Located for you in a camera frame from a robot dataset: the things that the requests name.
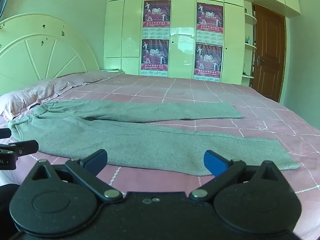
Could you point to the pink pillow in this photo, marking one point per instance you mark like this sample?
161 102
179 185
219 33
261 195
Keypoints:
30 95

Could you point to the white corner shelves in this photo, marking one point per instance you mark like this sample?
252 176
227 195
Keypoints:
250 47

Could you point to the small teal bottle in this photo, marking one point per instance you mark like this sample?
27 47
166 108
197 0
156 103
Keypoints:
249 40

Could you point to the white round headboard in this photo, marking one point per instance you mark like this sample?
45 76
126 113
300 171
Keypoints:
37 55

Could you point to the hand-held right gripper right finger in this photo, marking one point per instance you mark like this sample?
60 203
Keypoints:
215 163

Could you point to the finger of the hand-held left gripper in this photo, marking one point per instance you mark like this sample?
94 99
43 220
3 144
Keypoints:
5 133
26 146

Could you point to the brown wooden door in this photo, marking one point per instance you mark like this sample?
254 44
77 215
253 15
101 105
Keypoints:
270 55

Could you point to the grey pants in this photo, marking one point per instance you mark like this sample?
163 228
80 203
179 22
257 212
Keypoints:
137 140

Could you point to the stack of books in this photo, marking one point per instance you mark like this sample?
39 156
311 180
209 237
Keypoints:
113 70

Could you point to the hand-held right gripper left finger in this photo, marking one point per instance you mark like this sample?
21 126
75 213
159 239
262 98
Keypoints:
96 160

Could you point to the pink bed sheet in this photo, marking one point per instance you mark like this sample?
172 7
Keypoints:
250 100

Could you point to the red wall poster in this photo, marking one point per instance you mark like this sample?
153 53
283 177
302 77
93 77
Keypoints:
155 55
209 17
157 13
208 60

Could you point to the white wardrobe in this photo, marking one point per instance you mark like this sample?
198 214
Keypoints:
182 55

